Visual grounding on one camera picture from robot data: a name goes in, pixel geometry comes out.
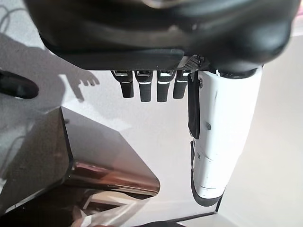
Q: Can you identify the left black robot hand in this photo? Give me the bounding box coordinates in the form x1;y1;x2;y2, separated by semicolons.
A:
23;0;297;208

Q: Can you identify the brown wooden stool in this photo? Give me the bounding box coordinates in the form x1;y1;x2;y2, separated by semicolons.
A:
0;105;162;227

